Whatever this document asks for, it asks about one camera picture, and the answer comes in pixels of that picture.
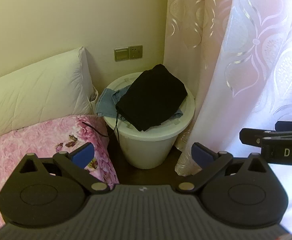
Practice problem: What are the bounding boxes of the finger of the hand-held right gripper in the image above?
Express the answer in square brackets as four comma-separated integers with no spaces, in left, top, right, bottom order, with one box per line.
[239,121,292,145]

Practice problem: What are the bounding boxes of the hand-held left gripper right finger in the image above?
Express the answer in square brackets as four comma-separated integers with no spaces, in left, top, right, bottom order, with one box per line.
[177,142,274,194]

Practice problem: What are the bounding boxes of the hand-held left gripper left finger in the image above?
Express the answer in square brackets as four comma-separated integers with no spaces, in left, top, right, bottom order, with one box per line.
[18,142,110,194]

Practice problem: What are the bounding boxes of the white plastic bucket with lid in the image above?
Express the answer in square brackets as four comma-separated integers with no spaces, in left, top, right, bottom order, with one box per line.
[103,72,196,169]

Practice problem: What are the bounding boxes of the black pants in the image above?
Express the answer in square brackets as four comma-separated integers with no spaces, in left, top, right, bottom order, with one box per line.
[115,64,188,132]

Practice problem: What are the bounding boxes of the blue denim jeans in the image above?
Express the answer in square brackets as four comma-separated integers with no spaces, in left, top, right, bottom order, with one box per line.
[96,86,184,122]

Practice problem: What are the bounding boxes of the pink floral blanket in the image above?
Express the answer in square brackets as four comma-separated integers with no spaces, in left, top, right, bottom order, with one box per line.
[0,114,120,230]

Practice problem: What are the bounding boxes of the white sheer curtain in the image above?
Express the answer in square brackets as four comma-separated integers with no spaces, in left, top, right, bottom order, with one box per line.
[186,0,292,230]

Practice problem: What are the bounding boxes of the white pillow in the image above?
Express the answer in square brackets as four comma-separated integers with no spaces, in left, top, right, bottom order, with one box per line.
[0,46,95,138]

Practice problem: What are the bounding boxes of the pink patterned curtain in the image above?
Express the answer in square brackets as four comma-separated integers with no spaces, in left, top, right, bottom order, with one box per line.
[163,0,236,175]

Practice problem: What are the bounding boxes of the black cable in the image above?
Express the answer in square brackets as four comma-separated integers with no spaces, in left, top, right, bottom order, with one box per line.
[82,121,111,138]

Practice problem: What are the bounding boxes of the beige light switch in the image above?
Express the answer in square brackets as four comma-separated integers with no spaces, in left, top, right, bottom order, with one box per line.
[114,47,129,62]

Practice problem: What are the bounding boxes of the beige wall socket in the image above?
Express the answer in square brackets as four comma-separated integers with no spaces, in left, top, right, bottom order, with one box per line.
[128,45,143,60]

